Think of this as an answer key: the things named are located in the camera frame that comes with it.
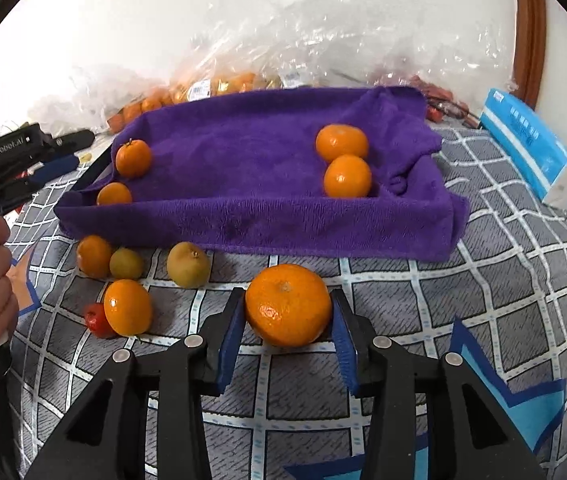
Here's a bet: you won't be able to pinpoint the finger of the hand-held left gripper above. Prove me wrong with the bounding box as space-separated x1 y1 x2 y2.
38 129 95 158
26 156 80 187

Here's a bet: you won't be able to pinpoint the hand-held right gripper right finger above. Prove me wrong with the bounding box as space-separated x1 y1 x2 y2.
332 288 547 480

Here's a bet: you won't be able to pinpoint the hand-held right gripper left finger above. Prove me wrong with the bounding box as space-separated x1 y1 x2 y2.
23 287 247 480

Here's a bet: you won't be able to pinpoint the large orange mandarin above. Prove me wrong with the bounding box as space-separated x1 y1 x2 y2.
244 263 334 348

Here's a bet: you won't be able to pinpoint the green yellow plum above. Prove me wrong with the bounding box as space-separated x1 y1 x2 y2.
166 241 211 289

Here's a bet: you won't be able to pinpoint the small green plum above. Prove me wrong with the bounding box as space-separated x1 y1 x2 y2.
109 247 144 281

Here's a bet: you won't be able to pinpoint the small red tomato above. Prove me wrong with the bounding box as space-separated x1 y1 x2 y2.
84 303 116 340

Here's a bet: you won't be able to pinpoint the purple towel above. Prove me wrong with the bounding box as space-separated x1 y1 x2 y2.
54 85 471 262

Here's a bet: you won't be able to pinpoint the pile of small red fruits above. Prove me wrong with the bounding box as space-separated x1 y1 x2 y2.
411 75 481 123

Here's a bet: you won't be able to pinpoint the grey checked blanket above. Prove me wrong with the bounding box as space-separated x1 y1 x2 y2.
3 125 567 480

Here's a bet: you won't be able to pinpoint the pile of small tangerines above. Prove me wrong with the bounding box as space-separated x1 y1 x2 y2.
108 87 184 133

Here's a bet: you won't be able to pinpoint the pile of bagged oranges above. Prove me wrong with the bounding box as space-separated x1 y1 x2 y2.
170 72 269 106

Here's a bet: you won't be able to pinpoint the clear plastic bags of oranges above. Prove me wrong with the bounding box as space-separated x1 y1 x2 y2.
170 0 364 106

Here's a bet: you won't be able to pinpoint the blue tissue pack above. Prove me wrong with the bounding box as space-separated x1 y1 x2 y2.
478 87 567 207

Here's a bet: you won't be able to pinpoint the crumpled clear plastic bag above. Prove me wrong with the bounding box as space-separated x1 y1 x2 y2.
313 0 514 111

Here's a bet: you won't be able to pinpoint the black cable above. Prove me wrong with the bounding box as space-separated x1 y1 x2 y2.
426 100 479 123

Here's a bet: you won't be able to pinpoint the brown wooden door frame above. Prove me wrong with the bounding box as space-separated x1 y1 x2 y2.
511 0 548 108

